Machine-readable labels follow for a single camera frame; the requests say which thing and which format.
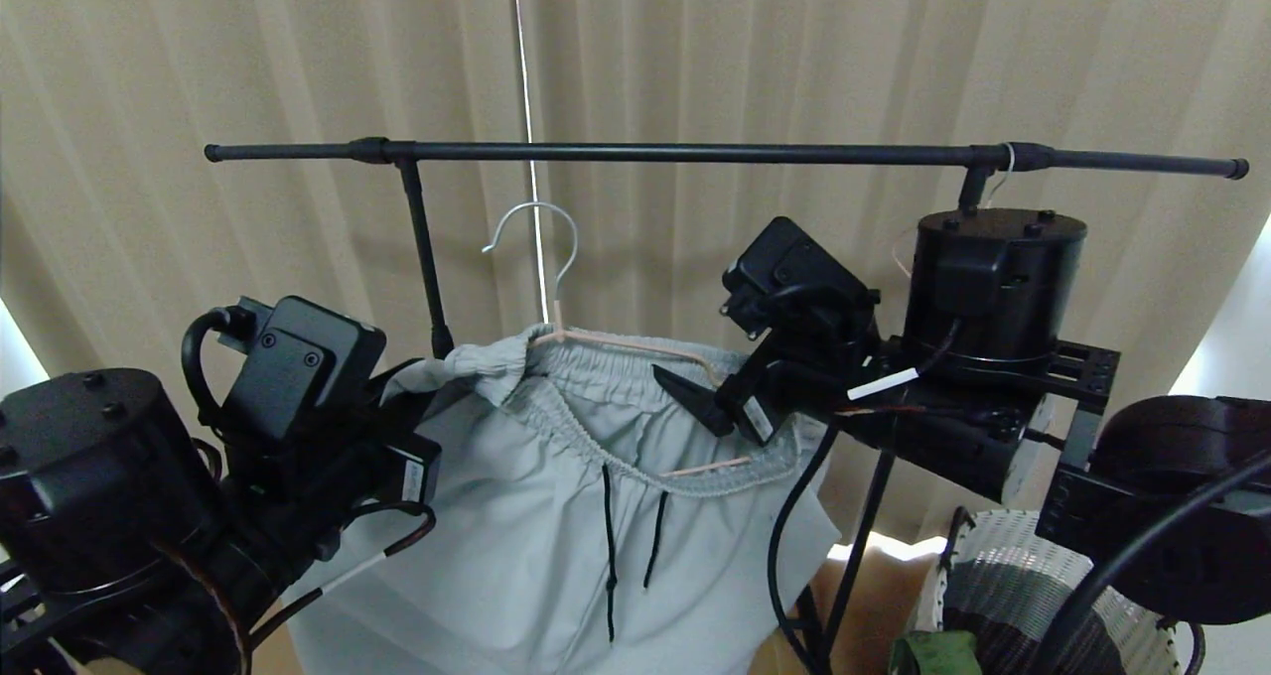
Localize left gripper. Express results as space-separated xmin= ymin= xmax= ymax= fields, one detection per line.
xmin=218 ymin=427 xmax=443 ymax=597

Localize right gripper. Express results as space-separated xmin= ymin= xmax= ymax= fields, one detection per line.
xmin=715 ymin=333 xmax=895 ymax=448

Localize pale grey shorts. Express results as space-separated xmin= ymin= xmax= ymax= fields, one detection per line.
xmin=283 ymin=323 xmax=843 ymax=675

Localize pink clothes hanger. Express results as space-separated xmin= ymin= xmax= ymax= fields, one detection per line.
xmin=891 ymin=144 xmax=1016 ymax=281
xmin=482 ymin=202 xmax=756 ymax=477

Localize green garment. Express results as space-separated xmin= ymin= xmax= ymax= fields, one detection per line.
xmin=889 ymin=630 xmax=984 ymax=675

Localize black clothes rack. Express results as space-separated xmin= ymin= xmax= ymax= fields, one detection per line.
xmin=204 ymin=137 xmax=1250 ymax=675

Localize white laundry basket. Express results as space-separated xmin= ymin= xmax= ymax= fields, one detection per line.
xmin=914 ymin=509 xmax=1207 ymax=675

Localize beige curtain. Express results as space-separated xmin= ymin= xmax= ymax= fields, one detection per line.
xmin=0 ymin=0 xmax=1271 ymax=557

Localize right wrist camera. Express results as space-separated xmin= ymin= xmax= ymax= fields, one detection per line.
xmin=721 ymin=216 xmax=882 ymax=343

